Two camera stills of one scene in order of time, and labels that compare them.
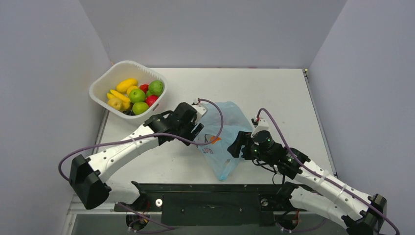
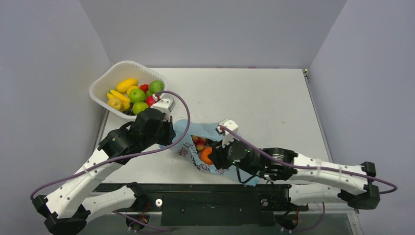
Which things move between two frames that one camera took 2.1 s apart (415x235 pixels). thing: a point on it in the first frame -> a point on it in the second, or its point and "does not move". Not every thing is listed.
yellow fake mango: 122,85 does not move
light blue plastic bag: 217,152 -> 183,143
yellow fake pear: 116,103 does not move
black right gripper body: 245,148 -> 215,156
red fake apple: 150,99 does not move
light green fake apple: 138,108 does not move
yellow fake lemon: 130,88 does not move
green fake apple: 137,95 does not move
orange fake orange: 216,139 -> 205,151
